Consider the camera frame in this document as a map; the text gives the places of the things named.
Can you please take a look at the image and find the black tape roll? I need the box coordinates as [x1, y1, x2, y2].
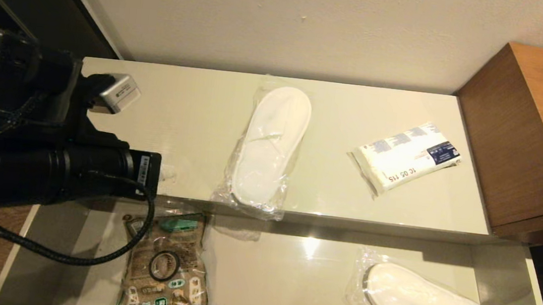
[147, 249, 181, 284]

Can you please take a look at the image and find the white slipper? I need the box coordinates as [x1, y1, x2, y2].
[211, 71, 316, 224]
[346, 245, 506, 305]

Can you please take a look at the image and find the beige drawer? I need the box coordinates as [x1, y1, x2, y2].
[0, 179, 543, 305]

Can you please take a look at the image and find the white tissue pack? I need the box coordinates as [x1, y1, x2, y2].
[345, 114, 465, 206]

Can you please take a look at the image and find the brown snack bag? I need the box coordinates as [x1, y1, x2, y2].
[115, 206, 224, 305]

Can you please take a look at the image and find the brown wooden side cabinet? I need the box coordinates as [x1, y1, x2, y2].
[443, 38, 543, 244]

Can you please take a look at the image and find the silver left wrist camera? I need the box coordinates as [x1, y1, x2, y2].
[87, 70, 142, 117]

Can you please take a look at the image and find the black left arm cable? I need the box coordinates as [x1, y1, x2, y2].
[0, 161, 159, 273]

